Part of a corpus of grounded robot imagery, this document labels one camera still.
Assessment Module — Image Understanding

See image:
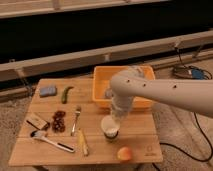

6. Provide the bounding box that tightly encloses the white wrapped gripper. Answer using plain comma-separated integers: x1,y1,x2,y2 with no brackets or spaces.
111,95,133,121

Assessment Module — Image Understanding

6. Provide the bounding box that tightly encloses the white paper cup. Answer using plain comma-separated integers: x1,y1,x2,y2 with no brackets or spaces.
101,115,120,140

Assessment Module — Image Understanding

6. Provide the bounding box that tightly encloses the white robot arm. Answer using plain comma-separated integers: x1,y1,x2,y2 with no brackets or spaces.
110,70,213,118

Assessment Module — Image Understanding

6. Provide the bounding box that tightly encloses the yellow plastic bin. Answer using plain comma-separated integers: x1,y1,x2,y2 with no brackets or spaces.
92,66,153,109

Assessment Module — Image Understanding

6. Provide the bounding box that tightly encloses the silver fork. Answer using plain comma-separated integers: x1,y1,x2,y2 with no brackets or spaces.
71,106,81,136

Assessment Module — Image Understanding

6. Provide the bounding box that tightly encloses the orange peach fruit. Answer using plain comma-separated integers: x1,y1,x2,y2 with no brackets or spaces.
117,147,132,161

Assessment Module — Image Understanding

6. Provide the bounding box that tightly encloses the yellow corn cob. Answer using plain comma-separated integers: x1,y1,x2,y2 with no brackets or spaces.
78,129,89,156

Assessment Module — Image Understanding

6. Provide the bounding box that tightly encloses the green chili pepper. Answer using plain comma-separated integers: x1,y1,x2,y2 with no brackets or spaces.
61,86,74,104

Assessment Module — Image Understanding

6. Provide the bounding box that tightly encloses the wooden folding table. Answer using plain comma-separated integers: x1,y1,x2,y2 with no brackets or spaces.
9,78,163,166

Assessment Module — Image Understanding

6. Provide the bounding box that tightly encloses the dark red grape bunch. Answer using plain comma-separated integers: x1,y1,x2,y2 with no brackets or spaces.
52,111,66,133

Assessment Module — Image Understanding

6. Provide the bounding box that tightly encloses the blue sponge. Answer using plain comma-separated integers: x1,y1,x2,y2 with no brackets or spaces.
39,86,57,97

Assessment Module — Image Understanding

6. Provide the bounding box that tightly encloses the blue device on floor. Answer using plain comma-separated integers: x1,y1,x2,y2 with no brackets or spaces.
191,69,205,80

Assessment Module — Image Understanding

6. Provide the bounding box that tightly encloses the small wooden block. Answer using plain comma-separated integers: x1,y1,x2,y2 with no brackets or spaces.
26,113,48,130

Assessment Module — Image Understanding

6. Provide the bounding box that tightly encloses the black cable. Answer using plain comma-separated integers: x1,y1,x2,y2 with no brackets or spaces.
151,112,213,171

